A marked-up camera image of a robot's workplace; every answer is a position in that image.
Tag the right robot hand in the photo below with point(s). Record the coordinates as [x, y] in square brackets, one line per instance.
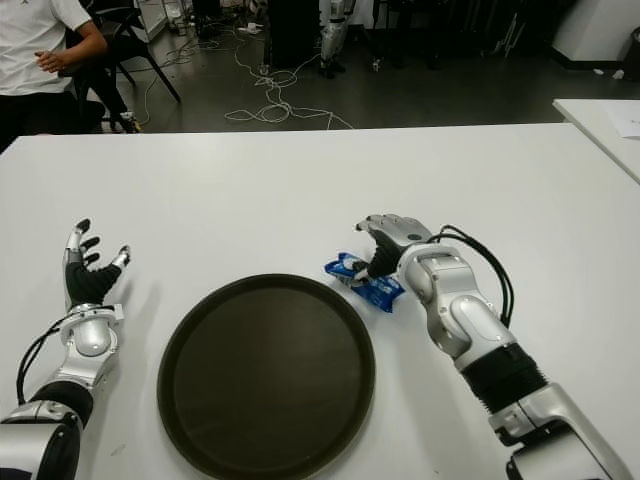
[395, 235]

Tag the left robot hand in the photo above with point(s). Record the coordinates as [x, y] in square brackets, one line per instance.
[85, 285]

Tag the blue Oreo cookie pack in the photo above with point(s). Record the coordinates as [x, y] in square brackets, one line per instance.
[380, 292]

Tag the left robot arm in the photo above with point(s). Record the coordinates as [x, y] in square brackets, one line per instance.
[90, 340]

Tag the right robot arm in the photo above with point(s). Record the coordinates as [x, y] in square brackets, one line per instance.
[470, 325]

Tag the yellow black sneaker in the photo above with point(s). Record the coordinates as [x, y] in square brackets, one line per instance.
[131, 124]

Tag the round dark brown tray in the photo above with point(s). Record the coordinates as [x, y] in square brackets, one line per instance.
[265, 375]

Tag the silver humanoid robot legs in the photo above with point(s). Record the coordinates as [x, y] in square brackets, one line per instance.
[332, 40]

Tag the black cabinet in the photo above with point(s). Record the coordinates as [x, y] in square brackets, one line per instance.
[295, 35]

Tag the white side table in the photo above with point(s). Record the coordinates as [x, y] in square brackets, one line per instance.
[590, 120]

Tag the black chair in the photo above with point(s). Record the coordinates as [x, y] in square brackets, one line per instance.
[127, 45]

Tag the seated person white shirt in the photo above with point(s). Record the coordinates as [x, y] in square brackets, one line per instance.
[30, 45]

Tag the white power strip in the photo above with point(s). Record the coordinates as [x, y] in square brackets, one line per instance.
[250, 28]

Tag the white paper sheet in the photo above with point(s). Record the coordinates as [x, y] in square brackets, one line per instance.
[625, 120]

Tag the crumpled white paper scrap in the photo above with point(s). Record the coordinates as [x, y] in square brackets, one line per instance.
[618, 75]

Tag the white counter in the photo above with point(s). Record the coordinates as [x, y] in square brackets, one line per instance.
[595, 30]

